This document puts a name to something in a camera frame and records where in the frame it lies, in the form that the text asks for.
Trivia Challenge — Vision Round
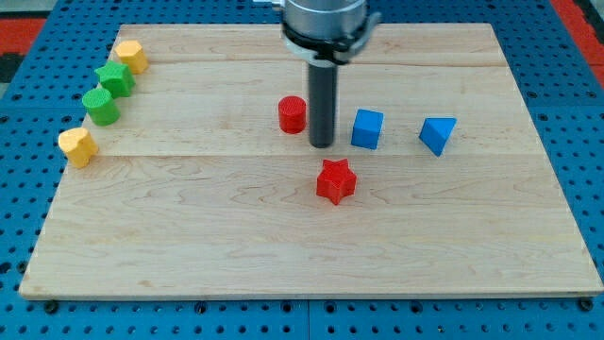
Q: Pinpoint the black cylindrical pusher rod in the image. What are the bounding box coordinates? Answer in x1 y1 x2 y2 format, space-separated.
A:
308 64 338 148

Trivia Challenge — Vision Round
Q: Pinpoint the red star block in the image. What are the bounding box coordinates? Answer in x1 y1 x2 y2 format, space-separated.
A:
315 158 357 205

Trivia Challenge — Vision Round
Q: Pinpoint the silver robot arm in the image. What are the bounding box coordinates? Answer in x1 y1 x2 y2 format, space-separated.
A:
253 0 382 148

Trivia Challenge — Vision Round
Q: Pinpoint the blue cube block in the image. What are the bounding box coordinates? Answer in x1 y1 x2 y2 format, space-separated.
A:
350 109 384 150

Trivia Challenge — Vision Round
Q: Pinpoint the green star block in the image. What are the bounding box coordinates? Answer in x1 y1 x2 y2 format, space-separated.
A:
94 60 136 98

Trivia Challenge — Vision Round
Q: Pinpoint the red cylinder block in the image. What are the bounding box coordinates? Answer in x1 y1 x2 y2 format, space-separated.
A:
277 95 307 134

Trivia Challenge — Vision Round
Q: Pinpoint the blue triangular prism block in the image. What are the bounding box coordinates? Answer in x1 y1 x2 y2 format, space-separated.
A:
419 117 457 157

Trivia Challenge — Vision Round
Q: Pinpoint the wooden board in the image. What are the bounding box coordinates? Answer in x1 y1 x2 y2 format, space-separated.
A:
20 24 603 301

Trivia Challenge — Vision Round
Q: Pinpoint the yellow hexagon block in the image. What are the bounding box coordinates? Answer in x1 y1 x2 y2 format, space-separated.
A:
115 40 149 75

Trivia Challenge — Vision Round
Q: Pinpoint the green cylinder block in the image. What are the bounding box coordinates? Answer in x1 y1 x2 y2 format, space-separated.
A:
82 87 121 127

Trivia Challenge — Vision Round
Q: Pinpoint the yellow heart block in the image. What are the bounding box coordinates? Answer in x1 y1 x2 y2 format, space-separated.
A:
58 127 99 168

